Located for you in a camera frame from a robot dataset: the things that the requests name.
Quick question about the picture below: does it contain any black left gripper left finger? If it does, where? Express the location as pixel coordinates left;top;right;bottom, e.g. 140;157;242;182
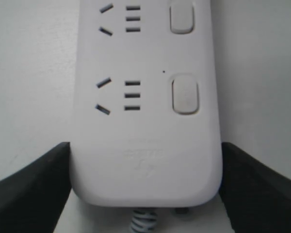
0;142;71;233

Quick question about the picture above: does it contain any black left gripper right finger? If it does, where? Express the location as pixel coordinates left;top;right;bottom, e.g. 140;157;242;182
219;142;291;233

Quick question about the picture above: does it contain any white five-outlet power strip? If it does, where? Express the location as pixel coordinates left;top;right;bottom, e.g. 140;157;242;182
70;0;222;207

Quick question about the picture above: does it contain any grey power cable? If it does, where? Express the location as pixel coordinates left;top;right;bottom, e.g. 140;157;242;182
129;206;158;233

